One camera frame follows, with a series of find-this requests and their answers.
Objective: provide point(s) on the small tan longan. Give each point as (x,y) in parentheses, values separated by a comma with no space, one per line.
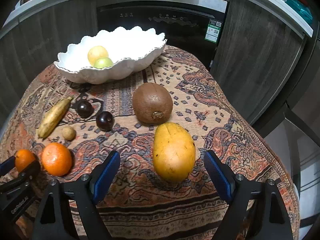
(68,133)

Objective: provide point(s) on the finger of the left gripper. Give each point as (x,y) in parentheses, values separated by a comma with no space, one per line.
(26,176)
(7,166)

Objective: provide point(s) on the green apple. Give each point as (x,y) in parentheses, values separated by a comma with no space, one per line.
(104,62)

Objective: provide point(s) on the orange mandarin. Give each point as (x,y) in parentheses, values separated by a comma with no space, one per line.
(23,158)
(56,159)

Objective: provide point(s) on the small yellow banana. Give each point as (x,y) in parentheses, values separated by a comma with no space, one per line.
(53,117)

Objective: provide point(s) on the teal plastic bag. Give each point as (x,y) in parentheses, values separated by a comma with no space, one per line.
(301,9)

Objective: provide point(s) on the brown kiwi fruit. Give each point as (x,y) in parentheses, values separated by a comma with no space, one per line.
(152,104)

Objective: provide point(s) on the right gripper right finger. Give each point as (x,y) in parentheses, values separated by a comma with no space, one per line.
(270,219)

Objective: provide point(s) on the yellow round pear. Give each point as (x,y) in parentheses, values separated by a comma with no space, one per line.
(96,53)

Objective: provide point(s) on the green energy label sticker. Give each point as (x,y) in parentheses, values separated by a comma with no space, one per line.
(213,31)

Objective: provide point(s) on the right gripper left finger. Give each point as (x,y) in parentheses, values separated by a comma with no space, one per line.
(54,218)

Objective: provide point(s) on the dark cherry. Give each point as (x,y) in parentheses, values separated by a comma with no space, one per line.
(84,109)
(105,121)

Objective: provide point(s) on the yellow mango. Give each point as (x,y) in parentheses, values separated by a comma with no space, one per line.
(174,152)

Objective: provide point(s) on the black built-in dishwasher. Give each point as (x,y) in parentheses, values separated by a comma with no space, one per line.
(184,22)

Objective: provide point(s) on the patterned paisley tablecloth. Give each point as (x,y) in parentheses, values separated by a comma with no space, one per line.
(140,204)

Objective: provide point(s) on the white scalloped fruit bowl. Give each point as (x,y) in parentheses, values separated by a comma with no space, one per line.
(130,50)

